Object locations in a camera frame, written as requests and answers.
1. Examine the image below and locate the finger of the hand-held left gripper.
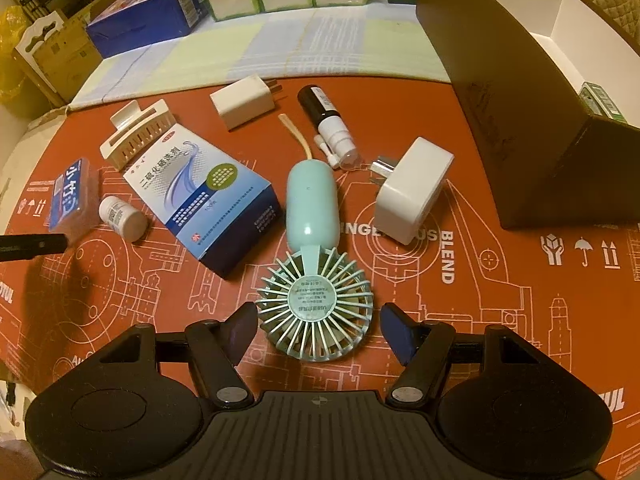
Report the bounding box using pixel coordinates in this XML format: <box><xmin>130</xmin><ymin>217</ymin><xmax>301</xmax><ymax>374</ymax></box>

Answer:
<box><xmin>0</xmin><ymin>232</ymin><xmax>68</xmax><ymax>262</ymax></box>

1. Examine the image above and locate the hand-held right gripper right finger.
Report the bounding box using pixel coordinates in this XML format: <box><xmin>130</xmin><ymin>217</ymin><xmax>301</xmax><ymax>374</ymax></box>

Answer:
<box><xmin>380</xmin><ymin>302</ymin><xmax>544</xmax><ymax>409</ymax></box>

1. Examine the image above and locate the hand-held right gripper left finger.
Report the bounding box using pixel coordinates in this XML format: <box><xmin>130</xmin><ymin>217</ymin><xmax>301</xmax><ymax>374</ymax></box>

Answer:
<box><xmin>95</xmin><ymin>301</ymin><xmax>261</xmax><ymax>409</ymax></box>

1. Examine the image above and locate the blue transparent plastic case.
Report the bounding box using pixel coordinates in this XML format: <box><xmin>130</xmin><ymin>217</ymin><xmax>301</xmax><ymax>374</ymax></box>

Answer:
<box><xmin>49</xmin><ymin>157</ymin><xmax>100</xmax><ymax>234</ymax></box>

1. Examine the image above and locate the small white pill bottle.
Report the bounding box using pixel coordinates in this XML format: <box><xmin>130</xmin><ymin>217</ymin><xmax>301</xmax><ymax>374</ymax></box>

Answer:
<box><xmin>98</xmin><ymin>196</ymin><xmax>147</xmax><ymax>242</ymax></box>

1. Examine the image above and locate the blue and white medicine box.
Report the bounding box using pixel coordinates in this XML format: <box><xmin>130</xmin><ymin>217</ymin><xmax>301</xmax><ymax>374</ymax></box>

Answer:
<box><xmin>122</xmin><ymin>124</ymin><xmax>282</xmax><ymax>279</ymax></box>

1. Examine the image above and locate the mint green handheld fan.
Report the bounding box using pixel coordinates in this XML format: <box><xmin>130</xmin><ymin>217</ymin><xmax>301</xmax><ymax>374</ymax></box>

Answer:
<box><xmin>255</xmin><ymin>114</ymin><xmax>374</xmax><ymax>363</ymax></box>

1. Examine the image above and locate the dark spray bottle white nozzle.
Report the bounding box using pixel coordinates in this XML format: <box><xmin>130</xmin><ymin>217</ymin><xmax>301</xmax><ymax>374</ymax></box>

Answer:
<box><xmin>297</xmin><ymin>85</ymin><xmax>362</xmax><ymax>171</ymax></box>

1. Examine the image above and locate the brown storage box white inside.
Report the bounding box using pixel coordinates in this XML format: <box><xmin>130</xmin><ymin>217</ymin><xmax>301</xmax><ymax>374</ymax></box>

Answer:
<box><xmin>416</xmin><ymin>0</ymin><xmax>640</xmax><ymax>231</ymax></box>

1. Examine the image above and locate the red printed mat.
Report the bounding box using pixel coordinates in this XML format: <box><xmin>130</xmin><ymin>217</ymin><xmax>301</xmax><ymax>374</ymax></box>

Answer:
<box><xmin>0</xmin><ymin>72</ymin><xmax>640</xmax><ymax>463</ymax></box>

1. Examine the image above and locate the cream hair claw clip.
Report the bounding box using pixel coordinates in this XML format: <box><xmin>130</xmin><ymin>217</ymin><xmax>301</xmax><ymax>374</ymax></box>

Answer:
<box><xmin>99</xmin><ymin>100</ymin><xmax>177</xmax><ymax>171</ymax></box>

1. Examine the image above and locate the yellow plastic bag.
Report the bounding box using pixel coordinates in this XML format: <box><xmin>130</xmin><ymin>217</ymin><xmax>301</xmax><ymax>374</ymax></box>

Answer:
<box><xmin>0</xmin><ymin>5</ymin><xmax>34</xmax><ymax>106</ymax></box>

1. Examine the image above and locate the cardboard box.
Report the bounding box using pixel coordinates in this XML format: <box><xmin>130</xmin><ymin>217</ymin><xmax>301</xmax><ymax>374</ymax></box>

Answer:
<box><xmin>12</xmin><ymin>0</ymin><xmax>122</xmax><ymax>109</ymax></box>

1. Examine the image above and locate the small white charger plug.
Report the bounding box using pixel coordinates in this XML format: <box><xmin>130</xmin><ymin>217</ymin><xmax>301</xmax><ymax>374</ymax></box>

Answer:
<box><xmin>210</xmin><ymin>75</ymin><xmax>287</xmax><ymax>132</ymax></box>

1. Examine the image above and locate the blue printed carton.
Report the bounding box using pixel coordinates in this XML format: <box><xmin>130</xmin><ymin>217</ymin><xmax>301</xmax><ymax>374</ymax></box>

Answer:
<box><xmin>86</xmin><ymin>0</ymin><xmax>222</xmax><ymax>59</ymax></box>

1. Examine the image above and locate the pale checked cloth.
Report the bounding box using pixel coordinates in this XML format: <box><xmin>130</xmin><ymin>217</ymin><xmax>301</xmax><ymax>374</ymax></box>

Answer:
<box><xmin>67</xmin><ymin>2</ymin><xmax>452</xmax><ymax>112</ymax></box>

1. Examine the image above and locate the small green packet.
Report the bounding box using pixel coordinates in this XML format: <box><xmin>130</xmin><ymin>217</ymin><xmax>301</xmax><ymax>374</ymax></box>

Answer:
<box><xmin>580</xmin><ymin>81</ymin><xmax>629</xmax><ymax>124</ymax></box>

